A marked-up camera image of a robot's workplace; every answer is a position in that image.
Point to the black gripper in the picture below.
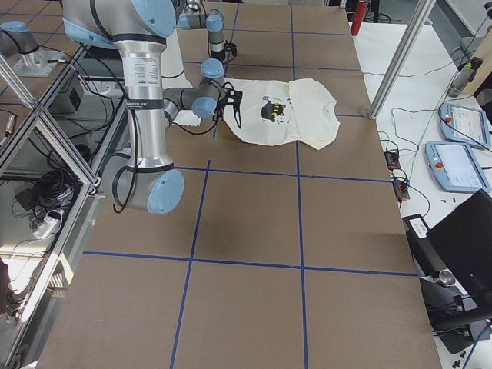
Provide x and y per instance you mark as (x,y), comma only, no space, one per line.
(220,111)
(229,47)

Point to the cream long-sleeve cat shirt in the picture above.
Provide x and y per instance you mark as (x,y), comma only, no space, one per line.
(276,113)

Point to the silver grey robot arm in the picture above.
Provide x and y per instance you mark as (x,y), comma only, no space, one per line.
(195,16)
(143,175)

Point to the red fire extinguisher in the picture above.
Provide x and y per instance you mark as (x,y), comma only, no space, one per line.
(358,17)

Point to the upper orange black adapter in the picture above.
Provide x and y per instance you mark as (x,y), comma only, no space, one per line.
(392,159)

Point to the orange black adapter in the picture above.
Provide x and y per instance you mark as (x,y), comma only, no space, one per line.
(392,159)
(401,186)

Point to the lower orange black adapter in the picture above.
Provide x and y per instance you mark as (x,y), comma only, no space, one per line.
(401,186)

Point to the white power strip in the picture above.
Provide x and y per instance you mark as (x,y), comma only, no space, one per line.
(49,226)

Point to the lower blue teach pendant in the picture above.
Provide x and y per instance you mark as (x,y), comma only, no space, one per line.
(455,167)

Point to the blue teach pendant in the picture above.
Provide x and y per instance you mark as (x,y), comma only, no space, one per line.
(464,124)
(455,167)

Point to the clear water bottle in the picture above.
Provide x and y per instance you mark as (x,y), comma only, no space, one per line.
(465,76)

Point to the upper blue teach pendant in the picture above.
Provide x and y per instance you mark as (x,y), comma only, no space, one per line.
(464,124)

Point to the aluminium frame cabinet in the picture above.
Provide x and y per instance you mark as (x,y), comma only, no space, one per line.
(62,112)

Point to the aluminium frame post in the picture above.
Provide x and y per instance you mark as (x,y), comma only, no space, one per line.
(409,37)

